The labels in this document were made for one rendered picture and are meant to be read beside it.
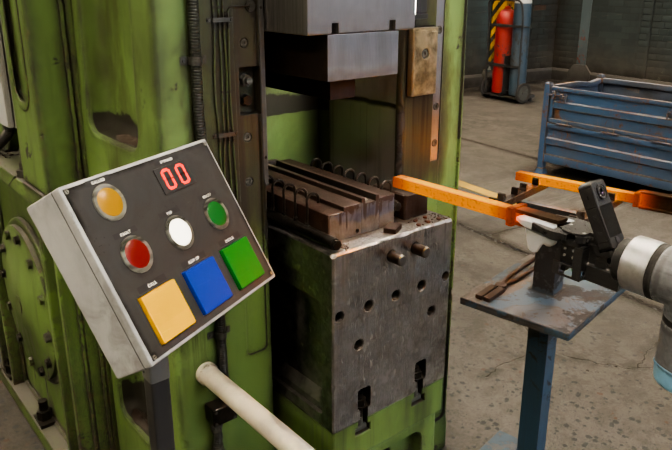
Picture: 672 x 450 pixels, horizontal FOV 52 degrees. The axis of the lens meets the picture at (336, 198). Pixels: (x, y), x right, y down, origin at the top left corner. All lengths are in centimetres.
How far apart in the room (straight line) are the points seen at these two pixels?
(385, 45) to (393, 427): 94
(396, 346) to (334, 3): 81
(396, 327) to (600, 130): 384
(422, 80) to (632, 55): 855
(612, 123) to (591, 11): 548
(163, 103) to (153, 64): 8
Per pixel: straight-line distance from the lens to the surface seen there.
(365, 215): 157
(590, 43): 1066
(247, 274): 119
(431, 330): 178
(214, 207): 119
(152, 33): 138
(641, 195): 191
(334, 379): 160
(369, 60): 150
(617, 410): 277
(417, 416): 189
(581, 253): 120
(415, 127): 183
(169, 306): 105
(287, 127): 198
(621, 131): 526
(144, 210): 109
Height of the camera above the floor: 147
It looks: 18 degrees down
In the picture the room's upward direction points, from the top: straight up
